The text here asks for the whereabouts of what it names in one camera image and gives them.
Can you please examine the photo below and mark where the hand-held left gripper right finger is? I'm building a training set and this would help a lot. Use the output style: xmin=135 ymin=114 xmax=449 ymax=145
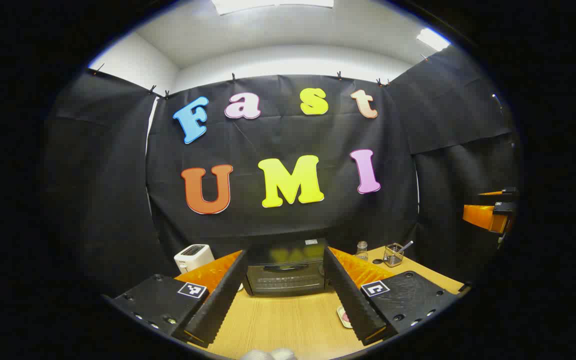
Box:
xmin=323 ymin=246 xmax=461 ymax=347

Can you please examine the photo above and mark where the wire mesh utensil holder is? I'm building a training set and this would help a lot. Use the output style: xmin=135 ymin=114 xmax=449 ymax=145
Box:
xmin=383 ymin=243 xmax=405 ymax=268

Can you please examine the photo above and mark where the ceiling light panel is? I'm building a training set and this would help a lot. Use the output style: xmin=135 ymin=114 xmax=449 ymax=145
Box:
xmin=211 ymin=0 xmax=335 ymax=16
xmin=416 ymin=27 xmax=451 ymax=52

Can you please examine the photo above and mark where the black electric oven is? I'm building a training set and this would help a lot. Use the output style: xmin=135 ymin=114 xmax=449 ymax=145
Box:
xmin=242 ymin=239 xmax=330 ymax=297

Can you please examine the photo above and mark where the cream square plate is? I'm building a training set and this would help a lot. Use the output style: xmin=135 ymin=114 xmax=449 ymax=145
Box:
xmin=336 ymin=305 xmax=354 ymax=329

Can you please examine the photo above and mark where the white toaster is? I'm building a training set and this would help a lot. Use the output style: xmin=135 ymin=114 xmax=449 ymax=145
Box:
xmin=174 ymin=244 xmax=215 ymax=274

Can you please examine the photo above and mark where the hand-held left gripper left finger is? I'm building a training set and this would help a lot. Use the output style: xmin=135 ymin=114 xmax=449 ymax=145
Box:
xmin=110 ymin=249 xmax=249 ymax=349

